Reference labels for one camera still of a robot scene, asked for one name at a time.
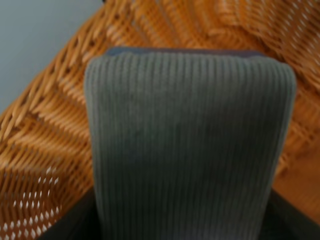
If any orange wicker basket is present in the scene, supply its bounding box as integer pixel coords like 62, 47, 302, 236
0, 0, 320, 240

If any grey felt board eraser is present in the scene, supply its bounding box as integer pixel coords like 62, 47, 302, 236
84, 52, 296, 240

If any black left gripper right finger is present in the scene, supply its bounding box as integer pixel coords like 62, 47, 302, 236
263, 190, 320, 240

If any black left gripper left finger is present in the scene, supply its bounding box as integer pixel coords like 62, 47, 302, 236
39, 188, 102, 240

